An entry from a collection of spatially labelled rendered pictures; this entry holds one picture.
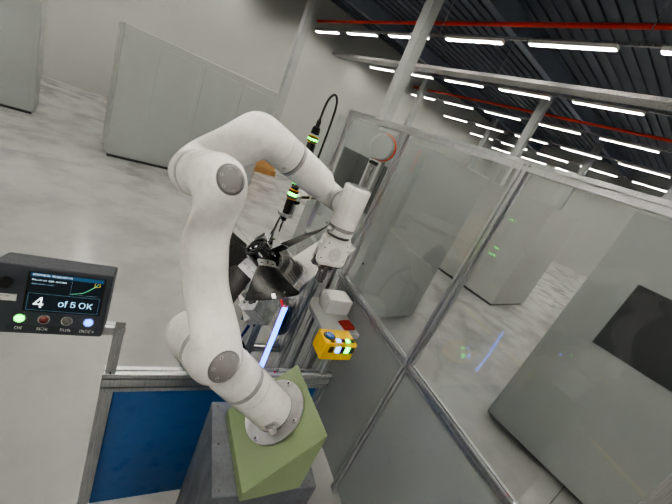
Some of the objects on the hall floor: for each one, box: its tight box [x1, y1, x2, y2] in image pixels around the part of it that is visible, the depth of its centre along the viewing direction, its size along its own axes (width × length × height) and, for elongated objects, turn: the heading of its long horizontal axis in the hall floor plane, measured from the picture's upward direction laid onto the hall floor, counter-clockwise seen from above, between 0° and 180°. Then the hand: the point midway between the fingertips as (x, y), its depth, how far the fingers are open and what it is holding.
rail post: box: [77, 392, 113, 504], centre depth 128 cm, size 4×4×78 cm
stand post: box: [267, 278, 318, 368], centre depth 204 cm, size 4×9×115 cm, turn 158°
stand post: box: [242, 319, 262, 354], centre depth 197 cm, size 4×9×91 cm, turn 158°
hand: (320, 275), depth 108 cm, fingers closed
